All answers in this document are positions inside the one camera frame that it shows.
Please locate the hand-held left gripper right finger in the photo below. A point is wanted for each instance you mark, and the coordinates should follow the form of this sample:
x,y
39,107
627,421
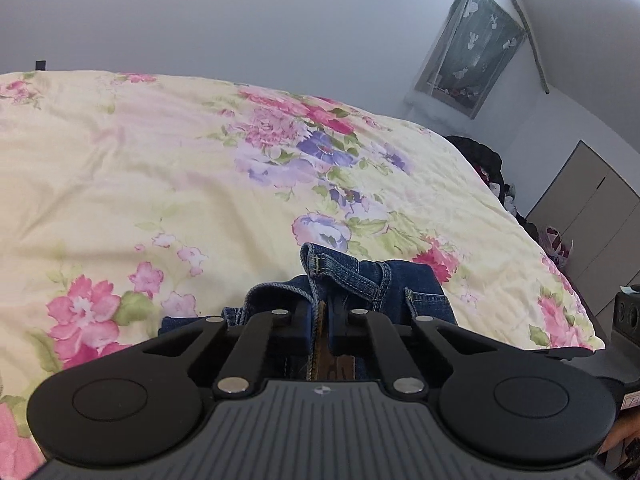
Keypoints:
x,y
345,330

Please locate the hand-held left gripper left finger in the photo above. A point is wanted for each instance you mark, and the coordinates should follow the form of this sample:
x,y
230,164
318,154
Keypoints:
x,y
300,332

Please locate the grey wall pipe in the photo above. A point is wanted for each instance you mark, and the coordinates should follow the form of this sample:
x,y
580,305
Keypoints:
x,y
525,25

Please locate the person's right forearm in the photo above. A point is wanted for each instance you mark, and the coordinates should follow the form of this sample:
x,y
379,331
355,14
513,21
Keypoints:
x,y
625,440

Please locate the pink patterned bag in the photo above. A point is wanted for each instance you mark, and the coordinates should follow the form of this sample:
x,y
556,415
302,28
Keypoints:
x,y
557,245

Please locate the floral yellow blanket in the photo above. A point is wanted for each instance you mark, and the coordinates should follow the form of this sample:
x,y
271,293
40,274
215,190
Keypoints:
x,y
150,160

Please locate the pile of dark clothes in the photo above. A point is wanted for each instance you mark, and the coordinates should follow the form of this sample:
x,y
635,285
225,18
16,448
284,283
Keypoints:
x,y
480,155

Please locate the beige wardrobe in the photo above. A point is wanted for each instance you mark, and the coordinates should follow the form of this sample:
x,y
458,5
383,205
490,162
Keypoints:
x,y
600,210

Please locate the blue denim pants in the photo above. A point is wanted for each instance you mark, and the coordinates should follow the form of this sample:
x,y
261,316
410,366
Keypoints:
x,y
400,285

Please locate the grey window curtain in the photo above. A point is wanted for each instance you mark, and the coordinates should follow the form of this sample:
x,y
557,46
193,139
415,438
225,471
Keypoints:
x,y
470,60

